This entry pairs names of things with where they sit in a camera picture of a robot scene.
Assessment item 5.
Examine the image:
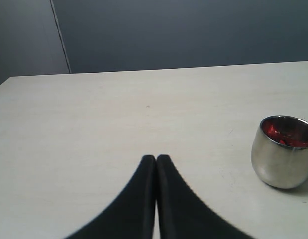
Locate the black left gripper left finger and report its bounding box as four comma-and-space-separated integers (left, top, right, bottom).
67, 155, 156, 239

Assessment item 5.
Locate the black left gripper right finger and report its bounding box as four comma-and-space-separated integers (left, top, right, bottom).
156, 154, 252, 239

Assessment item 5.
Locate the red candy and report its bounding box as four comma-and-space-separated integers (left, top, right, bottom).
262, 123, 287, 145

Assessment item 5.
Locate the stainless steel cup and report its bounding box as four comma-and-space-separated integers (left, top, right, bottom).
251, 115, 308, 189

